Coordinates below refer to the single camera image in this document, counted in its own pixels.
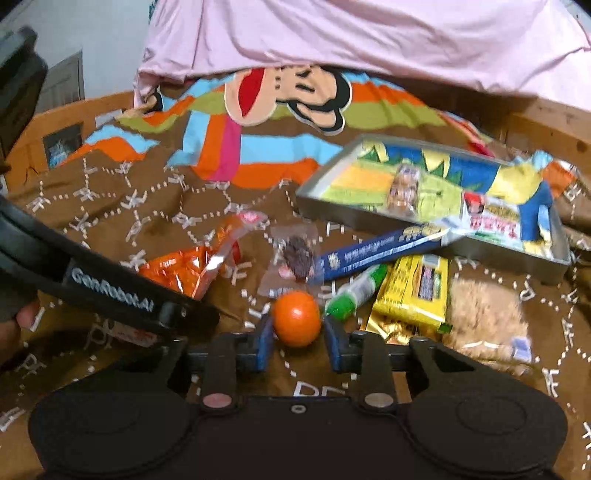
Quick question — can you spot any person's left hand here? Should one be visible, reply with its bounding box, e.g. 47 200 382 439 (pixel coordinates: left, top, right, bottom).
0 299 40 364

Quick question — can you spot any brown monkey print duvet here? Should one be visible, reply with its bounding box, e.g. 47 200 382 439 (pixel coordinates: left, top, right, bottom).
1 65 590 479

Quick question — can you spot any yellow snack bar packet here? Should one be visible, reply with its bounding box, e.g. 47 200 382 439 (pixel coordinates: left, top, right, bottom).
366 254 453 345

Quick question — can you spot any green white tube snack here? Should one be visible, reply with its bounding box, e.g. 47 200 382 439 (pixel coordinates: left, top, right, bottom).
325 264 388 321

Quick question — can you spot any orange snack packet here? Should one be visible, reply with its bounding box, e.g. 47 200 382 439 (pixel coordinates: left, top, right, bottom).
138 210 267 300

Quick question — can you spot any clear packet rice cracker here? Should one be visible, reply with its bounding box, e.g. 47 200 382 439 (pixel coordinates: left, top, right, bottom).
442 278 533 376

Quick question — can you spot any blue long snack stick packet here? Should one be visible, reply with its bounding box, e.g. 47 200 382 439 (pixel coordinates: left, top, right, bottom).
308 224 465 283

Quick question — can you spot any orange mandarin fruit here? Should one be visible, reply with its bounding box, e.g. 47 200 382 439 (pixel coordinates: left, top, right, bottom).
273 290 322 348

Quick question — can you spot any white green snack bag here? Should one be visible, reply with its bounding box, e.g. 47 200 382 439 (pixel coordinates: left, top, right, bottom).
462 191 522 248

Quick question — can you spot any clear packet with nuts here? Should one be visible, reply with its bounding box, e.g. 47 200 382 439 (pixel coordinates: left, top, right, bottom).
386 164 421 217

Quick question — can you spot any metal tray with colourful cloth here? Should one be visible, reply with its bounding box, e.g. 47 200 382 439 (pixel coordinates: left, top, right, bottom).
297 134 571 284

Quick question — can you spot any clear packet with dark snack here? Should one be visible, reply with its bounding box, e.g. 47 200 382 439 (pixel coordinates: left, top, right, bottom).
257 223 324 299

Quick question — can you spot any pink bed sheet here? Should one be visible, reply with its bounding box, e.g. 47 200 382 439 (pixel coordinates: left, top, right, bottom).
134 1 590 110

